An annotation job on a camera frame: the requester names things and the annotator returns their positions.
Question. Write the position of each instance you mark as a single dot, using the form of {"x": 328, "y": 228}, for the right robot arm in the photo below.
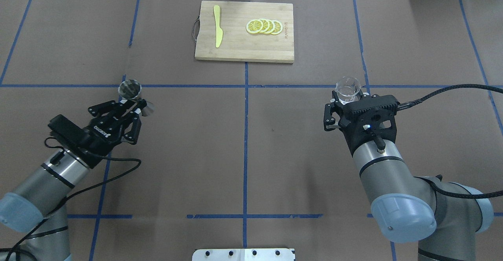
{"x": 443, "y": 218}

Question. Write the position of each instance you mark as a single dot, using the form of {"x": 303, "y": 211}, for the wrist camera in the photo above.
{"x": 86, "y": 143}
{"x": 373, "y": 120}

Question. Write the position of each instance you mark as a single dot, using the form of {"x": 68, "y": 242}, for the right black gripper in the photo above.
{"x": 344, "y": 126}

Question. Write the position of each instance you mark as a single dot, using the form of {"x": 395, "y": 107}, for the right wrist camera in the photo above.
{"x": 373, "y": 120}

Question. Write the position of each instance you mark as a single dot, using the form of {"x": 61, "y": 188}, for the lemon slice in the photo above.
{"x": 265, "y": 25}
{"x": 254, "y": 26}
{"x": 277, "y": 27}
{"x": 271, "y": 28}

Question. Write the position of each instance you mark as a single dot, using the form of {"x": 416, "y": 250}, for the steel double jigger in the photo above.
{"x": 131, "y": 90}

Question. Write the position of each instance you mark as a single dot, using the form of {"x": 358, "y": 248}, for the yellow plastic knife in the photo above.
{"x": 218, "y": 30}

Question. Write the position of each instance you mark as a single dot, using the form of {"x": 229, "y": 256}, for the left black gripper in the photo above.
{"x": 95, "y": 138}

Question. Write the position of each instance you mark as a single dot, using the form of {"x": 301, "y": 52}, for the bamboo cutting board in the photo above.
{"x": 238, "y": 44}

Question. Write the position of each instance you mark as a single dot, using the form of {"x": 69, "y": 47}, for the clear glass cup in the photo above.
{"x": 348, "y": 89}

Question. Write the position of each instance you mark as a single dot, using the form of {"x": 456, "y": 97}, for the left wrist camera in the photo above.
{"x": 86, "y": 143}

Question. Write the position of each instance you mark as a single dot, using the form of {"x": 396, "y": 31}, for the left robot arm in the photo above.
{"x": 37, "y": 206}

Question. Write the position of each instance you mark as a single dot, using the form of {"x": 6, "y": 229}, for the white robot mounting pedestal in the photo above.
{"x": 245, "y": 254}

